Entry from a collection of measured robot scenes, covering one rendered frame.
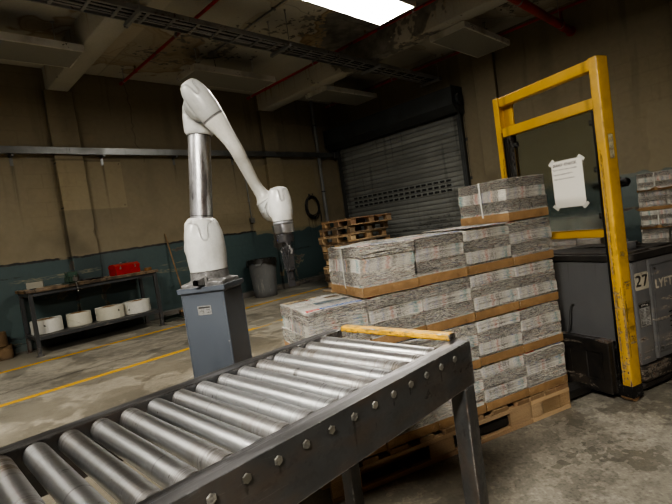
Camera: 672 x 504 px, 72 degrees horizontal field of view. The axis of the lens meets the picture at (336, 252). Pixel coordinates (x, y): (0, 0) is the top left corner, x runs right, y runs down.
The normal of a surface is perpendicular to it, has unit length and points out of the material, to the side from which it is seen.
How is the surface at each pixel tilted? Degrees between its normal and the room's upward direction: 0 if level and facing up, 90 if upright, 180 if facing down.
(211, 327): 90
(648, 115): 90
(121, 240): 90
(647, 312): 90
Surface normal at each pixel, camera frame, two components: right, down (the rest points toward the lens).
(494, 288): 0.41, -0.02
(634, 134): -0.70, 0.14
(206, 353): -0.18, 0.07
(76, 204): 0.70, -0.06
